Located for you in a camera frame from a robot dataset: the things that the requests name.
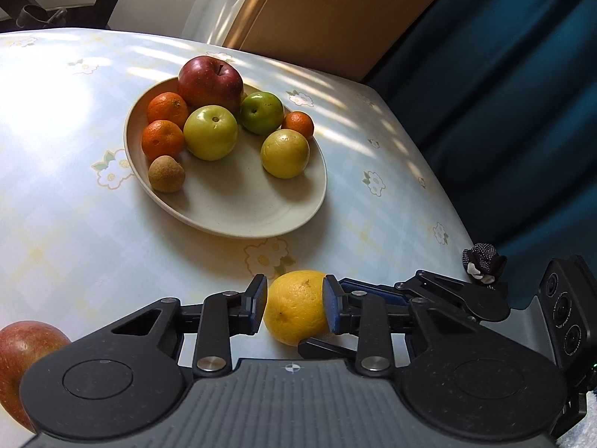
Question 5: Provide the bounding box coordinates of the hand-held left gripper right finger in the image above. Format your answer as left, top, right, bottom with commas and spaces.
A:
323, 274, 467, 378

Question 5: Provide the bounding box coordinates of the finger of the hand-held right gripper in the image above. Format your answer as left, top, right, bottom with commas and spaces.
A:
297, 336, 362, 361
338, 269, 510, 323

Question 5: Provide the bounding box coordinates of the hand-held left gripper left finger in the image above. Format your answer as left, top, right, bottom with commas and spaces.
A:
109, 274, 269, 378

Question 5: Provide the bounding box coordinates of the yellow lemon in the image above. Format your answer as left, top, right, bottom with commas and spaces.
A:
263, 270, 334, 347

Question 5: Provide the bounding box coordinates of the beige round plate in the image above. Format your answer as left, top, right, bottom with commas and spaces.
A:
124, 77, 328, 240

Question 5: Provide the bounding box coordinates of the yellowish green round fruit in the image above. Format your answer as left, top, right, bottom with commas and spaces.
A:
260, 129, 311, 179

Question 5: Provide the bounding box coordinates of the brown longan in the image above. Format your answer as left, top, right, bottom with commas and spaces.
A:
148, 155, 186, 193

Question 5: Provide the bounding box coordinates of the large yellow-green apple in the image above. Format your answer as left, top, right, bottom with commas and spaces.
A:
183, 105, 239, 161

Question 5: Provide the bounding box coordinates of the tangerine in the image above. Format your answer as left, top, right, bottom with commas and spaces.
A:
147, 92, 190, 127
281, 111, 315, 141
141, 120, 185, 162

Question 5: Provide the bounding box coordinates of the bright green apple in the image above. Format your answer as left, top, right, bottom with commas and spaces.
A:
240, 91, 285, 134

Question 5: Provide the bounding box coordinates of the dark red apple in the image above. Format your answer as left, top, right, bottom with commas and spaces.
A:
177, 55, 244, 115

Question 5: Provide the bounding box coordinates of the black dotted glove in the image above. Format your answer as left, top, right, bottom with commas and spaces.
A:
463, 243, 507, 284

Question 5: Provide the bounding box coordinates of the floral tablecloth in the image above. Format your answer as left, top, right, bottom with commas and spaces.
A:
0, 28, 472, 430

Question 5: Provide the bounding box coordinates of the dark blue curtain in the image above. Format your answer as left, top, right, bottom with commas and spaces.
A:
364, 0, 597, 290

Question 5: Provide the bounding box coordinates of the red and yellow apple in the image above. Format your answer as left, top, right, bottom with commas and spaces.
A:
0, 320, 72, 432

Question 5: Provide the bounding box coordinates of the wooden board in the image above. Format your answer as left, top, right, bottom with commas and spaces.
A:
224, 0, 474, 82

